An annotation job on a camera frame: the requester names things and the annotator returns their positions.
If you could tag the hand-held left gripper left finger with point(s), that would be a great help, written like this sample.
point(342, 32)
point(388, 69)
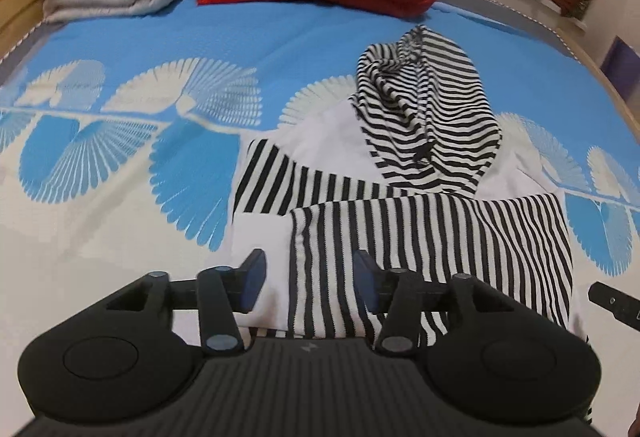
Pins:
point(253, 284)

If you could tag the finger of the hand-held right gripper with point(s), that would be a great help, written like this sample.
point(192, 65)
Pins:
point(612, 302)

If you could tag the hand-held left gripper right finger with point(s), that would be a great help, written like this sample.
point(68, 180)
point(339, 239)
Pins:
point(366, 284)

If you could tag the black white striped hoodie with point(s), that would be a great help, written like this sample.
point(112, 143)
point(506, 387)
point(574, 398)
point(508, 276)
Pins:
point(430, 127)

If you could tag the blue patterned bed sheet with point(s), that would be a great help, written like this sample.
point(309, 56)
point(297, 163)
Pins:
point(280, 52)

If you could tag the purple board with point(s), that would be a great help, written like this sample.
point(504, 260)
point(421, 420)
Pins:
point(622, 67)

